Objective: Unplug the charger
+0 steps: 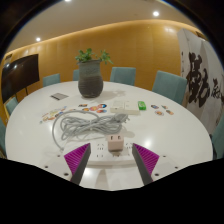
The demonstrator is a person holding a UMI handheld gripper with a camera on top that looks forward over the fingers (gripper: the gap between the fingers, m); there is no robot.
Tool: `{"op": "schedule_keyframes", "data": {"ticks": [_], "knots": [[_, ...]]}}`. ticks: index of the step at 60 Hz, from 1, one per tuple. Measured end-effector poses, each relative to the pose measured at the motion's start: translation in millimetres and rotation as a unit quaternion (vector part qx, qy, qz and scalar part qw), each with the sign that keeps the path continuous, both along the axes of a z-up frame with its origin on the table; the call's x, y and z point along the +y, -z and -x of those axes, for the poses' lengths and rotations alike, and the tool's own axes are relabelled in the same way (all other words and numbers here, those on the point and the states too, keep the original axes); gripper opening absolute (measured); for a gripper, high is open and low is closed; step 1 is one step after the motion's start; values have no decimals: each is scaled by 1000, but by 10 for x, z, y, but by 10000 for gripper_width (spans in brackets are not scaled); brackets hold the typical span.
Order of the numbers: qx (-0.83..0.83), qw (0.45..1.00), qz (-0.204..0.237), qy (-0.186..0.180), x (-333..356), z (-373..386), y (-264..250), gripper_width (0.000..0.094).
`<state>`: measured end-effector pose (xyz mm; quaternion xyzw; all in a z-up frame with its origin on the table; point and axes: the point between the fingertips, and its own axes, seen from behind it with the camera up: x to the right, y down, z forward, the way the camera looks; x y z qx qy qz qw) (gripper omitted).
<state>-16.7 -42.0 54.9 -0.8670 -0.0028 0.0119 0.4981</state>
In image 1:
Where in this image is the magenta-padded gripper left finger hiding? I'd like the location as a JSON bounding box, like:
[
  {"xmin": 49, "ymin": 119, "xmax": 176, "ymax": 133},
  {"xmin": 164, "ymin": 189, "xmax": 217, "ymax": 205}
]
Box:
[{"xmin": 42, "ymin": 142, "xmax": 92, "ymax": 186}]

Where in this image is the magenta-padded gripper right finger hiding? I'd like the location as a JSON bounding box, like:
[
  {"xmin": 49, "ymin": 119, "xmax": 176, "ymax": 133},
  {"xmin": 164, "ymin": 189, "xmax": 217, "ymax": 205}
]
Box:
[{"xmin": 131, "ymin": 142, "xmax": 183, "ymax": 186}]

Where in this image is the pinkish white charger block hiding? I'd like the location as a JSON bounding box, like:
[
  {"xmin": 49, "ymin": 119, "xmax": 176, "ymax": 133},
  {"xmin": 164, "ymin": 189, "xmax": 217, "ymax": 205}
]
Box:
[{"xmin": 106, "ymin": 133, "xmax": 125, "ymax": 153}]

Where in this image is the colourful sticker sheet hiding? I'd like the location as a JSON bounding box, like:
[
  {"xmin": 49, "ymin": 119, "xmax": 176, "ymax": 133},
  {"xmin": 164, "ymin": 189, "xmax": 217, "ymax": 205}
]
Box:
[{"xmin": 41, "ymin": 106, "xmax": 68, "ymax": 123}]

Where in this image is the small green box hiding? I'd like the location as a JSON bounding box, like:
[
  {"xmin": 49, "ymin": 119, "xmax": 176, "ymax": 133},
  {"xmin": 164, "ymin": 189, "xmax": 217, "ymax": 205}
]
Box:
[{"xmin": 137, "ymin": 100, "xmax": 148, "ymax": 111}]

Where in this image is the flat white box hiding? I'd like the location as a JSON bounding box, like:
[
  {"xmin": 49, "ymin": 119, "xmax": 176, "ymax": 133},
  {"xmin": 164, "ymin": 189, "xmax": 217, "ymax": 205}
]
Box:
[{"xmin": 109, "ymin": 100, "xmax": 141, "ymax": 116}]

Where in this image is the small grey card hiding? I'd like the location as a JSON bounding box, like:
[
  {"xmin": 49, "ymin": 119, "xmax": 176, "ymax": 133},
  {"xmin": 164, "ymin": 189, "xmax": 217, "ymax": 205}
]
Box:
[{"xmin": 49, "ymin": 92, "xmax": 70, "ymax": 102}]

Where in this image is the group of teal chairs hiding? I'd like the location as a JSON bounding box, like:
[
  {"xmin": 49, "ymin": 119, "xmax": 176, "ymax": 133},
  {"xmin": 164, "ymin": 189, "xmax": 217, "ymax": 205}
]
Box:
[{"xmin": 0, "ymin": 66, "xmax": 224, "ymax": 161}]

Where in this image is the potted plant in grey vase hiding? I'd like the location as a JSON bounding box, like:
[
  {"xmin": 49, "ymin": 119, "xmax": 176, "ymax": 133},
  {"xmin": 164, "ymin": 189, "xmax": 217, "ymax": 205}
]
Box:
[{"xmin": 74, "ymin": 48, "xmax": 114, "ymax": 99}]

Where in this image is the calligraphy folding screen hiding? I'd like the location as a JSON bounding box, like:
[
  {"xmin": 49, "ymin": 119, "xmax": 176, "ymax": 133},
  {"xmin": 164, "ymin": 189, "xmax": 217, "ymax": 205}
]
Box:
[{"xmin": 176, "ymin": 28, "xmax": 224, "ymax": 135}]

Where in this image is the group of ceiling lights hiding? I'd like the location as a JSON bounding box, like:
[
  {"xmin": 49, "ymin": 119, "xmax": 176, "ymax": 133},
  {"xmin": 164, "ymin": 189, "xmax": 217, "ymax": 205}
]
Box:
[{"xmin": 34, "ymin": 0, "xmax": 161, "ymax": 43}]

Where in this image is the coiled grey cable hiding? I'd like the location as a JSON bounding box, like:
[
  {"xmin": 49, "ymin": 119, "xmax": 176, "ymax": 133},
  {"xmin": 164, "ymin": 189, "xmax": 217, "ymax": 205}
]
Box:
[{"xmin": 51, "ymin": 110, "xmax": 130, "ymax": 153}]

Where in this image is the black wall television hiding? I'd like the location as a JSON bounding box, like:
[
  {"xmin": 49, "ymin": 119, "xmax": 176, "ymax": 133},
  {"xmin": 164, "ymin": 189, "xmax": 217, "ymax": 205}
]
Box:
[{"xmin": 0, "ymin": 53, "xmax": 41, "ymax": 104}]

